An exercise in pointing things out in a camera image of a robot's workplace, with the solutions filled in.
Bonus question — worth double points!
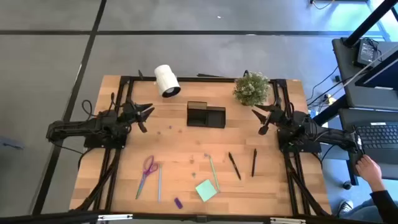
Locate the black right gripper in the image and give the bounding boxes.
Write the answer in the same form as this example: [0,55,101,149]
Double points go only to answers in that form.
[251,98,295,128]

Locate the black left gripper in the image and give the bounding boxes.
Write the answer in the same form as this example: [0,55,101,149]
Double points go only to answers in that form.
[119,98,155,126]

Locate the black pen with white print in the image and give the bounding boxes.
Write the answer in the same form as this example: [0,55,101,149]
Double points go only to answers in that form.
[228,151,242,181]

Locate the purple pink scissors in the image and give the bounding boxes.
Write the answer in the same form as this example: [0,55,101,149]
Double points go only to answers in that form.
[135,154,159,200]

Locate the light green pencil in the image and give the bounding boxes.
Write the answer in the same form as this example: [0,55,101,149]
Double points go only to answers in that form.
[207,154,221,193]

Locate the mint green sticky note pad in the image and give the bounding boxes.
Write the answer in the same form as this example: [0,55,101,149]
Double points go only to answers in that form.
[195,179,218,203]

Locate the black mesh desk organizer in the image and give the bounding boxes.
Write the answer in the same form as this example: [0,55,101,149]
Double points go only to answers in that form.
[186,101,226,129]

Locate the potted green plant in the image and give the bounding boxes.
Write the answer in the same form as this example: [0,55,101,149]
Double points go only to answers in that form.
[232,71,271,107]

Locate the yellow power strip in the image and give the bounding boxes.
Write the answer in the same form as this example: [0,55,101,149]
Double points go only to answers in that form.
[322,93,337,106]

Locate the grey side desk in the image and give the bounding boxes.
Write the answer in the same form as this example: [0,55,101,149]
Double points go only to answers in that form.
[331,37,398,112]
[338,107,398,181]

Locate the black keyboard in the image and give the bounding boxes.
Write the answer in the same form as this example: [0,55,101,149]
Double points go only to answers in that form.
[353,121,398,166]

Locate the black power adapter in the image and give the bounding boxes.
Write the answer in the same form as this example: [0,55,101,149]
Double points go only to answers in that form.
[356,39,379,68]

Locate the person's hand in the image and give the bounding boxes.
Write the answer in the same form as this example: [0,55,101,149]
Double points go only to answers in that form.
[355,154,386,192]

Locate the black monitor panel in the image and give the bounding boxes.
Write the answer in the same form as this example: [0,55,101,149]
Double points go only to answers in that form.
[354,49,398,91]

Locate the person's shoe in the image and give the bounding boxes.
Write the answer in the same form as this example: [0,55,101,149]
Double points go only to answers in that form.
[337,199,354,217]

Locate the black rig beam with brackets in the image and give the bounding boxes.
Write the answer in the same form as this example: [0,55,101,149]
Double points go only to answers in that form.
[0,210,398,224]

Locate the person's leg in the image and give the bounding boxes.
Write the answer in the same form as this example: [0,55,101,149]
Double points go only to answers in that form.
[338,198,384,224]

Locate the black diagonal pole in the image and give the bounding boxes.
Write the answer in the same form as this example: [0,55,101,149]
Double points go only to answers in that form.
[343,0,398,47]

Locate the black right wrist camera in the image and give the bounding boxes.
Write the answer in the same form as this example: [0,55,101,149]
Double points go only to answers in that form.
[257,123,271,136]

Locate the black aluminium table frame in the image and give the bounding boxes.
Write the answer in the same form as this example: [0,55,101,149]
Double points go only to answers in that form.
[70,75,332,218]

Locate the black floor cable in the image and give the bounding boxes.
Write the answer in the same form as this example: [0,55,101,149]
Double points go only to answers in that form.
[306,65,346,105]

